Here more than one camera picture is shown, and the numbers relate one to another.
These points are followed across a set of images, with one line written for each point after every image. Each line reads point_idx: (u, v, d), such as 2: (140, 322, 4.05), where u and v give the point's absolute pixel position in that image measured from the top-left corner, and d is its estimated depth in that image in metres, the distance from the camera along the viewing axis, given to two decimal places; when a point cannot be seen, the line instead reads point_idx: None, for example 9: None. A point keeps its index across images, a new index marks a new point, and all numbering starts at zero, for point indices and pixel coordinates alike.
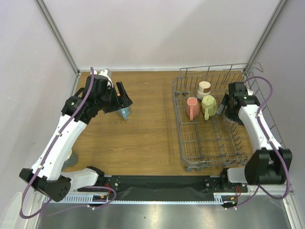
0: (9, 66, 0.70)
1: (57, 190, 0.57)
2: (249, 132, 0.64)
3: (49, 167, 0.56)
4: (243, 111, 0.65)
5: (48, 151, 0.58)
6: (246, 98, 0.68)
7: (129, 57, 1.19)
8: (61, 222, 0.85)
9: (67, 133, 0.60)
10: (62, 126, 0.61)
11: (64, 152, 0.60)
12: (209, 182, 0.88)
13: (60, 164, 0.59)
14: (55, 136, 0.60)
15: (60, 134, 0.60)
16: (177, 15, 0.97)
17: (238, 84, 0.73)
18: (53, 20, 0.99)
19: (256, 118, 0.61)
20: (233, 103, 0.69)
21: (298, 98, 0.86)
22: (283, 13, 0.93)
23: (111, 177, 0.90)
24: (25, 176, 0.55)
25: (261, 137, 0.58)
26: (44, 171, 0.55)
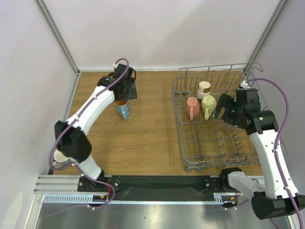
0: (9, 66, 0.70)
1: (84, 147, 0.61)
2: (262, 164, 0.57)
3: (84, 120, 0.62)
4: (259, 139, 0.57)
5: (85, 109, 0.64)
6: (262, 118, 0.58)
7: (129, 57, 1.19)
8: (61, 222, 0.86)
9: (101, 98, 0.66)
10: (98, 91, 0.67)
11: (96, 114, 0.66)
12: (209, 182, 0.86)
13: (89, 123, 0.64)
14: (91, 98, 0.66)
15: (96, 97, 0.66)
16: (177, 15, 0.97)
17: (250, 94, 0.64)
18: (53, 20, 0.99)
19: (273, 152, 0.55)
20: (247, 122, 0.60)
21: (299, 98, 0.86)
22: (283, 13, 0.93)
23: (111, 177, 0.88)
24: (60, 125, 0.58)
25: (277, 181, 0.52)
26: (79, 123, 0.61)
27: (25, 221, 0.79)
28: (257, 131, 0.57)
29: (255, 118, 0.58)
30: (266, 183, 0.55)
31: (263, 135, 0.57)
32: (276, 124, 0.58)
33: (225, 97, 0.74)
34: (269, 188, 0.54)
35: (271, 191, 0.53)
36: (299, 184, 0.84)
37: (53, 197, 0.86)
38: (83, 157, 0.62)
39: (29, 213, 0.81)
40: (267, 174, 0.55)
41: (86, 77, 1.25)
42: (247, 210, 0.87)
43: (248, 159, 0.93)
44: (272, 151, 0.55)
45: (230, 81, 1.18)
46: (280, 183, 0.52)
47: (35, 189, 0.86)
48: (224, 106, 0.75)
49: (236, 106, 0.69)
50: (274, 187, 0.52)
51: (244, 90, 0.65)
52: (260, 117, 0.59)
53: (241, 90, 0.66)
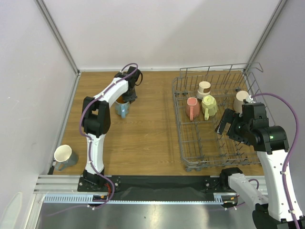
0: (9, 66, 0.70)
1: (106, 121, 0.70)
2: (267, 184, 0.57)
3: (107, 98, 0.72)
4: (268, 160, 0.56)
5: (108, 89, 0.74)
6: (273, 136, 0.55)
7: (129, 57, 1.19)
8: (61, 222, 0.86)
9: (120, 84, 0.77)
10: (117, 78, 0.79)
11: (116, 96, 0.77)
12: (209, 182, 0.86)
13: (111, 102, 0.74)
14: (112, 83, 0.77)
15: (116, 82, 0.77)
16: (178, 15, 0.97)
17: (258, 109, 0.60)
18: (53, 20, 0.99)
19: (280, 175, 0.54)
20: (256, 140, 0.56)
21: (298, 97, 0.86)
22: (283, 13, 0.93)
23: (111, 177, 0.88)
24: (88, 98, 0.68)
25: (283, 204, 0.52)
26: (105, 98, 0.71)
27: (25, 221, 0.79)
28: (266, 150, 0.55)
29: (265, 136, 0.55)
30: (270, 202, 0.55)
31: (272, 155, 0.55)
32: (287, 143, 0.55)
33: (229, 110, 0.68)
34: (272, 209, 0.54)
35: (275, 213, 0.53)
36: (299, 184, 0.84)
37: (53, 197, 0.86)
38: (105, 130, 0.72)
39: (29, 213, 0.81)
40: (272, 194, 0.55)
41: (86, 76, 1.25)
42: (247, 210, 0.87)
43: (248, 159, 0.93)
44: (279, 173, 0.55)
45: (230, 81, 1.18)
46: (285, 206, 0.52)
47: (35, 189, 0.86)
48: (229, 121, 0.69)
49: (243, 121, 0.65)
50: (279, 210, 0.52)
51: (251, 104, 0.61)
52: (270, 134, 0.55)
53: (248, 105, 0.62)
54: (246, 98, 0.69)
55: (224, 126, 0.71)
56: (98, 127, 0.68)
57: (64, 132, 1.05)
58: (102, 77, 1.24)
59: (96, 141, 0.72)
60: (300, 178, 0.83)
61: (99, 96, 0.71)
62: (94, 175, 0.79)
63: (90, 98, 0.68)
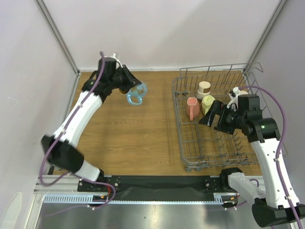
0: (9, 66, 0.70)
1: (74, 159, 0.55)
2: (263, 173, 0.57)
3: (71, 132, 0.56)
4: (260, 148, 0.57)
5: (70, 119, 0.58)
6: (264, 126, 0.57)
7: (129, 57, 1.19)
8: (62, 222, 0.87)
9: (87, 105, 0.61)
10: (83, 98, 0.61)
11: (85, 122, 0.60)
12: (209, 182, 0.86)
13: (79, 133, 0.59)
14: (76, 107, 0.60)
15: (81, 105, 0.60)
16: (177, 15, 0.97)
17: (252, 100, 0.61)
18: (53, 21, 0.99)
19: (274, 162, 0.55)
20: (248, 130, 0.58)
21: (297, 97, 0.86)
22: (283, 13, 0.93)
23: (111, 177, 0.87)
24: (46, 138, 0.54)
25: (279, 191, 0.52)
26: (66, 135, 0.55)
27: (25, 221, 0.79)
28: (259, 140, 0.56)
29: (257, 126, 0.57)
30: (267, 192, 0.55)
31: (265, 143, 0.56)
32: (278, 133, 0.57)
33: (218, 103, 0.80)
34: (269, 197, 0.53)
35: (272, 200, 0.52)
36: (299, 184, 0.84)
37: (53, 197, 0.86)
38: (76, 166, 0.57)
39: (29, 213, 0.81)
40: (268, 182, 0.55)
41: (86, 77, 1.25)
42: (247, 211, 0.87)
43: (248, 159, 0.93)
44: (273, 160, 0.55)
45: (230, 81, 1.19)
46: (281, 193, 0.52)
47: (35, 189, 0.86)
48: (217, 112, 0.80)
49: (235, 113, 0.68)
50: (275, 197, 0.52)
51: (247, 96, 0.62)
52: (262, 124, 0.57)
53: (242, 97, 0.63)
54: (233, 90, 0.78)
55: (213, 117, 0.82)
56: (67, 166, 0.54)
57: None
58: None
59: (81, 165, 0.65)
60: (300, 178, 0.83)
61: (60, 132, 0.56)
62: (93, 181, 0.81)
63: (47, 139, 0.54)
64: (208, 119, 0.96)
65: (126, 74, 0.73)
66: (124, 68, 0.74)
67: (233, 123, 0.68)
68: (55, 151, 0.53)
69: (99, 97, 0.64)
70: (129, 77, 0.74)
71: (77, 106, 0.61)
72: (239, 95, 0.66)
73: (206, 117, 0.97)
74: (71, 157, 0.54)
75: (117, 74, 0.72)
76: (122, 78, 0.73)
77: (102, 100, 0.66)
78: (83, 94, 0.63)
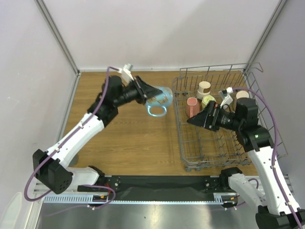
0: (9, 66, 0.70)
1: (61, 181, 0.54)
2: (262, 181, 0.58)
3: (65, 152, 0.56)
4: (257, 157, 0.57)
5: (67, 138, 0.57)
6: (258, 136, 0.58)
7: (129, 57, 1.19)
8: (61, 222, 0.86)
9: (88, 128, 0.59)
10: (86, 119, 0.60)
11: (82, 142, 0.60)
12: (209, 182, 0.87)
13: (73, 153, 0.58)
14: (76, 127, 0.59)
15: (82, 127, 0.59)
16: (178, 15, 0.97)
17: (251, 110, 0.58)
18: (53, 21, 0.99)
19: (271, 169, 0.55)
20: (243, 141, 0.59)
21: (297, 98, 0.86)
22: (283, 13, 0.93)
23: (111, 177, 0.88)
24: (40, 152, 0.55)
25: (279, 197, 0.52)
26: (59, 154, 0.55)
27: (25, 221, 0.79)
28: (254, 149, 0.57)
29: (250, 136, 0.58)
30: (268, 199, 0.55)
31: (260, 152, 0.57)
32: (271, 141, 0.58)
33: (213, 103, 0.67)
34: (271, 205, 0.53)
35: (274, 207, 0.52)
36: (299, 184, 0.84)
37: (53, 197, 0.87)
38: (63, 186, 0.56)
39: (29, 213, 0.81)
40: (268, 190, 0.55)
41: (86, 77, 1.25)
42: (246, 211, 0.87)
43: (248, 159, 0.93)
44: (270, 168, 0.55)
45: (230, 81, 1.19)
46: (281, 199, 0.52)
47: (35, 189, 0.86)
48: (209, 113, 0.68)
49: (231, 115, 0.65)
50: (276, 204, 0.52)
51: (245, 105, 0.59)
52: (256, 133, 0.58)
53: (241, 104, 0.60)
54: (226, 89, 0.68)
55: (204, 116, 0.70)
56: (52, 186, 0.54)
57: (64, 132, 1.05)
58: (102, 77, 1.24)
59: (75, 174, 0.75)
60: (300, 178, 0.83)
61: (53, 150, 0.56)
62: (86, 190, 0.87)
63: (42, 153, 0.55)
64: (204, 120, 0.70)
65: (136, 87, 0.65)
66: (135, 82, 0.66)
67: (226, 125, 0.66)
68: (45, 167, 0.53)
69: (101, 121, 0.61)
70: (140, 90, 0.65)
71: (77, 126, 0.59)
72: (239, 98, 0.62)
73: (200, 117, 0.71)
74: (58, 178, 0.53)
75: (129, 90, 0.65)
76: (133, 92, 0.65)
77: (105, 124, 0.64)
78: (87, 115, 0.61)
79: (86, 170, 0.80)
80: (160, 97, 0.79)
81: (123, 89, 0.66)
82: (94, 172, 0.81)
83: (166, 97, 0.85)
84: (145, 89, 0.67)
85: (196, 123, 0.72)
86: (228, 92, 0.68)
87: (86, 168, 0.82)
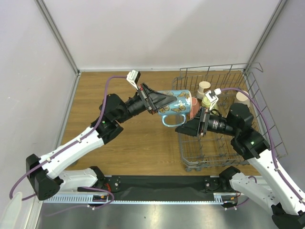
0: (9, 66, 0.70)
1: (45, 191, 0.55)
2: (270, 184, 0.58)
3: (55, 164, 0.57)
4: (259, 164, 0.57)
5: (62, 150, 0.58)
6: (253, 142, 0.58)
7: (129, 57, 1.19)
8: (62, 222, 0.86)
9: (86, 143, 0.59)
10: (86, 134, 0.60)
11: (77, 156, 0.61)
12: (209, 182, 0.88)
13: (65, 165, 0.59)
14: (74, 140, 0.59)
15: (79, 140, 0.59)
16: (177, 15, 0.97)
17: (248, 120, 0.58)
18: (53, 20, 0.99)
19: (277, 171, 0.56)
20: (241, 150, 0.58)
21: (297, 98, 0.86)
22: (283, 13, 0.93)
23: (111, 177, 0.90)
24: (33, 157, 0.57)
25: (292, 197, 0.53)
26: (49, 165, 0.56)
27: (25, 221, 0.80)
28: (254, 156, 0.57)
29: (247, 144, 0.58)
30: (281, 201, 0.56)
31: (261, 158, 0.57)
32: (267, 143, 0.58)
33: (205, 109, 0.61)
34: (287, 206, 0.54)
35: (290, 208, 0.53)
36: (299, 184, 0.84)
37: (52, 197, 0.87)
38: (48, 195, 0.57)
39: (29, 213, 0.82)
40: (279, 193, 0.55)
41: (86, 77, 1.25)
42: (247, 211, 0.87)
43: None
44: (275, 171, 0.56)
45: (230, 81, 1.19)
46: (295, 198, 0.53)
47: None
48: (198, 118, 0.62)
49: (224, 120, 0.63)
50: (291, 205, 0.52)
51: (241, 116, 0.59)
52: (251, 140, 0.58)
53: (236, 115, 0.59)
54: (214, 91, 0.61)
55: (194, 122, 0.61)
56: (37, 193, 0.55)
57: (64, 132, 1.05)
58: (102, 77, 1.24)
59: (67, 181, 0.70)
60: (300, 178, 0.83)
61: (45, 160, 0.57)
62: (86, 192, 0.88)
63: (34, 160, 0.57)
64: (197, 129, 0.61)
65: (141, 98, 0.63)
66: (140, 91, 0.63)
67: (217, 130, 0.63)
68: (34, 174, 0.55)
69: (101, 138, 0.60)
70: (145, 100, 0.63)
71: (76, 140, 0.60)
72: (231, 106, 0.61)
73: (192, 125, 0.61)
74: (44, 188, 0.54)
75: (134, 102, 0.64)
76: (138, 104, 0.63)
77: (105, 140, 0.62)
78: (90, 128, 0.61)
79: (86, 174, 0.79)
80: (173, 106, 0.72)
81: (127, 102, 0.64)
82: (93, 177, 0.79)
83: (181, 104, 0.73)
84: (151, 98, 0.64)
85: (187, 131, 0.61)
86: (217, 93, 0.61)
87: (86, 170, 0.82)
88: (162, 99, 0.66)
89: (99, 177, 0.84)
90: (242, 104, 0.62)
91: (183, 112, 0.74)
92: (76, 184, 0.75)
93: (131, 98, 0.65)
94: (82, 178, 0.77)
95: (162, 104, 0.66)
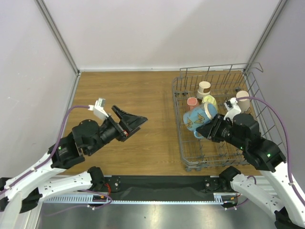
0: (9, 66, 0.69)
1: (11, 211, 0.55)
2: (281, 196, 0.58)
3: (15, 192, 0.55)
4: (273, 176, 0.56)
5: (21, 179, 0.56)
6: (269, 154, 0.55)
7: (129, 57, 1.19)
8: (61, 222, 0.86)
9: (41, 172, 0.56)
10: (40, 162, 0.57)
11: (37, 183, 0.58)
12: (209, 182, 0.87)
13: (25, 192, 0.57)
14: (29, 170, 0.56)
15: (35, 170, 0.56)
16: (177, 15, 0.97)
17: (254, 129, 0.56)
18: (54, 21, 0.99)
19: (290, 186, 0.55)
20: (256, 163, 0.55)
21: (297, 98, 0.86)
22: (284, 12, 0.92)
23: (111, 177, 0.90)
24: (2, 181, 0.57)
25: (303, 212, 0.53)
26: (9, 192, 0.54)
27: (25, 221, 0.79)
28: (270, 170, 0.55)
29: (262, 156, 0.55)
30: (290, 212, 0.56)
31: (276, 171, 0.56)
32: (283, 156, 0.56)
33: (218, 116, 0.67)
34: (296, 218, 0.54)
35: (299, 221, 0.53)
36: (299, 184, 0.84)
37: (52, 197, 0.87)
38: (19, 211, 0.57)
39: (29, 213, 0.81)
40: (289, 205, 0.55)
41: (86, 77, 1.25)
42: (247, 211, 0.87)
43: None
44: (289, 184, 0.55)
45: (230, 81, 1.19)
46: None
47: None
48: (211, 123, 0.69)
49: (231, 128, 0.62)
50: (302, 219, 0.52)
51: (246, 126, 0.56)
52: (267, 152, 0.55)
53: (240, 124, 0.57)
54: (229, 100, 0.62)
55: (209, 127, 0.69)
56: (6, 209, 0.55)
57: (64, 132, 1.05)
58: (102, 77, 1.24)
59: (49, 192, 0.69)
60: (300, 179, 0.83)
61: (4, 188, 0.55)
62: (86, 192, 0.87)
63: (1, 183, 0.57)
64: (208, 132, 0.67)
65: (113, 123, 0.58)
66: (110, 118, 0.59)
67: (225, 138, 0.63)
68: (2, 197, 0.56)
69: (55, 168, 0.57)
70: (117, 125, 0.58)
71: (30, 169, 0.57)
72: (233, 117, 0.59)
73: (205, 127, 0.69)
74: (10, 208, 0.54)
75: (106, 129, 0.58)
76: (110, 130, 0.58)
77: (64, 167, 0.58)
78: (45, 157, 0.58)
79: (76, 182, 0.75)
80: (193, 118, 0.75)
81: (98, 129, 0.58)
82: (85, 183, 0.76)
83: (200, 115, 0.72)
84: (126, 121, 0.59)
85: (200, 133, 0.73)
86: (232, 102, 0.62)
87: (80, 174, 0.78)
88: (135, 120, 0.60)
89: (98, 180, 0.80)
90: (246, 114, 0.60)
91: (205, 122, 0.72)
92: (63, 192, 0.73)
93: (103, 125, 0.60)
94: (70, 187, 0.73)
95: (137, 124, 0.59)
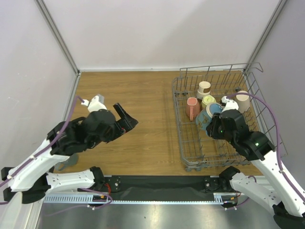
0: (9, 66, 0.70)
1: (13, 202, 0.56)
2: (273, 185, 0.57)
3: (17, 182, 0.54)
4: (263, 165, 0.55)
5: (21, 169, 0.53)
6: (258, 143, 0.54)
7: (129, 56, 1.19)
8: (62, 222, 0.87)
9: (41, 161, 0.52)
10: (39, 150, 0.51)
11: (39, 171, 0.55)
12: (209, 182, 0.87)
13: (29, 180, 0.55)
14: (29, 158, 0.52)
15: (35, 158, 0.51)
16: (177, 15, 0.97)
17: (238, 120, 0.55)
18: (54, 21, 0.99)
19: (281, 173, 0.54)
20: (246, 153, 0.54)
21: (297, 98, 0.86)
22: (284, 12, 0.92)
23: (111, 177, 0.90)
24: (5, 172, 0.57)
25: (296, 200, 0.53)
26: (12, 182, 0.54)
27: (26, 221, 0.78)
28: (259, 159, 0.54)
29: (251, 145, 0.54)
30: (285, 201, 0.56)
31: (266, 159, 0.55)
32: (271, 144, 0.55)
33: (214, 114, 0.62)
34: (290, 206, 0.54)
35: (294, 209, 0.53)
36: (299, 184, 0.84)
37: (53, 197, 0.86)
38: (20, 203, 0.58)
39: (29, 213, 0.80)
40: (283, 194, 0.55)
41: (86, 77, 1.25)
42: (247, 211, 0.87)
43: None
44: (279, 172, 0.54)
45: (230, 81, 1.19)
46: (299, 200, 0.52)
47: None
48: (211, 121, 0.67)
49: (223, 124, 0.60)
50: (296, 207, 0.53)
51: (232, 118, 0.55)
52: (255, 141, 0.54)
53: (226, 117, 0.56)
54: (221, 99, 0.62)
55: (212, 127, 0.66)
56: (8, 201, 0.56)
57: None
58: (102, 77, 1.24)
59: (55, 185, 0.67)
60: (300, 179, 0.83)
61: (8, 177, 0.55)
62: (86, 192, 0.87)
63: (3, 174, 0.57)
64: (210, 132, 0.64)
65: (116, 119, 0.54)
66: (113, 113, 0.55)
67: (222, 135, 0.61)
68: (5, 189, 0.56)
69: (55, 155, 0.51)
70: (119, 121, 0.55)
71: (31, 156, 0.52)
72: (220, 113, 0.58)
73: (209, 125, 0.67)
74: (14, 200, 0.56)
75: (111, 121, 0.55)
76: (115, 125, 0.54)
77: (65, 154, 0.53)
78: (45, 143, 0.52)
79: (81, 178, 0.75)
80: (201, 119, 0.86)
81: None
82: (89, 181, 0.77)
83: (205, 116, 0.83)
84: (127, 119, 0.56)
85: None
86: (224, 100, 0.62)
87: (83, 171, 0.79)
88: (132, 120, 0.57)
89: (98, 180, 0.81)
90: (235, 109, 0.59)
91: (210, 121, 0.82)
92: (67, 187, 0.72)
93: None
94: (75, 183, 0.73)
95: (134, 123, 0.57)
